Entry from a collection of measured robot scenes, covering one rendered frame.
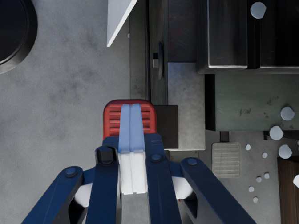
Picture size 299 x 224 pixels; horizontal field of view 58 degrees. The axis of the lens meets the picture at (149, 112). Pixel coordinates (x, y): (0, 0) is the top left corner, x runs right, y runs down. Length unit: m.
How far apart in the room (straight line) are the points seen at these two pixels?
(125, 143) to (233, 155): 0.83
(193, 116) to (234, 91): 0.08
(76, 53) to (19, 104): 0.29
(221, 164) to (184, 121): 0.55
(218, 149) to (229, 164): 0.06
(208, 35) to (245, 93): 0.12
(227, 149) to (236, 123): 0.52
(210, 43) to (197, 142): 0.15
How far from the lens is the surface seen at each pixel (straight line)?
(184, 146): 0.43
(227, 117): 0.44
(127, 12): 0.74
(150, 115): 0.30
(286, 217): 1.25
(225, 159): 0.97
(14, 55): 1.13
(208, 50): 0.38
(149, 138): 0.18
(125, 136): 0.16
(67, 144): 1.09
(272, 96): 0.48
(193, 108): 0.43
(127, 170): 0.16
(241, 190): 1.19
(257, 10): 0.42
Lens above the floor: 1.06
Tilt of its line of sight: 86 degrees down
